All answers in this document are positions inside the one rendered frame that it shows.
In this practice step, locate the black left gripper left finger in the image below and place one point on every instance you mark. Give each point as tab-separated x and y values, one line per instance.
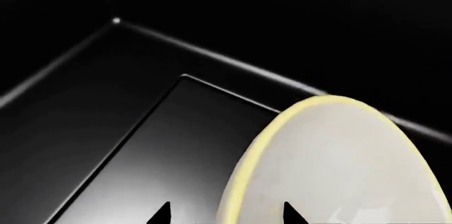
163	216

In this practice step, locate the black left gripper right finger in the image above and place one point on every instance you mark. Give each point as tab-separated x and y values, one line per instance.
292	216

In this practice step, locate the white bowl with yellow rim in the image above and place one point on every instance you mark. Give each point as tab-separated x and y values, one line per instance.
339	165

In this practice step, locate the black tray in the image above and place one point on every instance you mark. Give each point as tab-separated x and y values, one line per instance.
141	128

